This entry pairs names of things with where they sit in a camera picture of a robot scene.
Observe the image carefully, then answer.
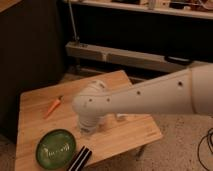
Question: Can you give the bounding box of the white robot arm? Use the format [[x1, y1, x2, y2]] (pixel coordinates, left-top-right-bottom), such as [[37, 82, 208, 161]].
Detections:
[[72, 64, 213, 134]]

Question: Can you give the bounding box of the white tube bottle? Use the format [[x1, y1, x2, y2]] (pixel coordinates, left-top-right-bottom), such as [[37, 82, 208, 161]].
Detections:
[[115, 113, 127, 121]]

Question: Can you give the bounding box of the metal pole stand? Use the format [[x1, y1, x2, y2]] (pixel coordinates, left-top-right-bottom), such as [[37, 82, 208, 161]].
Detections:
[[68, 0, 81, 73]]

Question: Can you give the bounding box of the orange toy carrot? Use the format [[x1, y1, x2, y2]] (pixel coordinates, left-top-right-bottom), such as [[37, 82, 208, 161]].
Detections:
[[44, 96, 63, 119]]

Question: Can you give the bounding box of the wooden table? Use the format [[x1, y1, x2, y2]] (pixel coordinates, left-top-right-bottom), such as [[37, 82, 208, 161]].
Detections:
[[15, 77, 162, 171]]

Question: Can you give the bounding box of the black white striped block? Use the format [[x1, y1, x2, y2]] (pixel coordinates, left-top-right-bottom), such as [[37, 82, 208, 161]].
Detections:
[[67, 146, 92, 171]]

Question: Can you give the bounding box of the green round plate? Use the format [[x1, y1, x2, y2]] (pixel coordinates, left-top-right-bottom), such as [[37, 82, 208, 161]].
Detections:
[[35, 129, 76, 170]]

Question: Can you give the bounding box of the white shelf ledge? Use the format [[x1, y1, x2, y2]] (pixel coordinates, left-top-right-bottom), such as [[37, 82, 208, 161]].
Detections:
[[63, 0, 213, 20]]

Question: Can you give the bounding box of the black cable on floor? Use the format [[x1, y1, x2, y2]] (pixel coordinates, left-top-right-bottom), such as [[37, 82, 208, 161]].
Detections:
[[196, 128, 213, 171]]

